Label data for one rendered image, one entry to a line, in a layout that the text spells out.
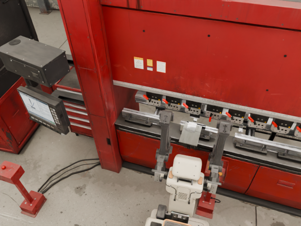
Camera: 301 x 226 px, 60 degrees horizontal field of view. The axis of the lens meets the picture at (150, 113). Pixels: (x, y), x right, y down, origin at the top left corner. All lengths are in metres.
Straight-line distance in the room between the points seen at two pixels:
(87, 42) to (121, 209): 1.99
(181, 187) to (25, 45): 1.63
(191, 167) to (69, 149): 2.34
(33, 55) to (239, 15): 1.50
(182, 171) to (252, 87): 0.91
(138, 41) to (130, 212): 1.99
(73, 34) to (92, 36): 0.17
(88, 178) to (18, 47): 1.96
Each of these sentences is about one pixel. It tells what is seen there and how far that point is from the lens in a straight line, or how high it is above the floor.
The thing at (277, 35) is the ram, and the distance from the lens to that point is 2.09.
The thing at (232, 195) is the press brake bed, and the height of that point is 0.05.
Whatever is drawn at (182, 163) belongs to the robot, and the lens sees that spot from 2.00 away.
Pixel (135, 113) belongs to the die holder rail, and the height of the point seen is 0.97.
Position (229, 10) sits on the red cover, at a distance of 1.99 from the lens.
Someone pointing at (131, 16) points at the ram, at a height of 2.08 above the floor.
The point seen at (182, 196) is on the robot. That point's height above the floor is 1.11.
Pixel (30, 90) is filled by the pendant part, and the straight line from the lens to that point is 2.44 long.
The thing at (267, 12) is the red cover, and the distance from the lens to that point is 1.99.
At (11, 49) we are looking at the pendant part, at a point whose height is 1.95.
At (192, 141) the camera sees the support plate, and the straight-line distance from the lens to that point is 2.61.
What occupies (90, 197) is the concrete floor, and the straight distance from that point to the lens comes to 3.49.
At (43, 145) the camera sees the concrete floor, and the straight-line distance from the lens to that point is 4.16.
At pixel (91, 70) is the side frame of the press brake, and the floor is 1.65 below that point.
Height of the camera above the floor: 3.02
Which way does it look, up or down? 45 degrees down
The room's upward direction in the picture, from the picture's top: 1 degrees counter-clockwise
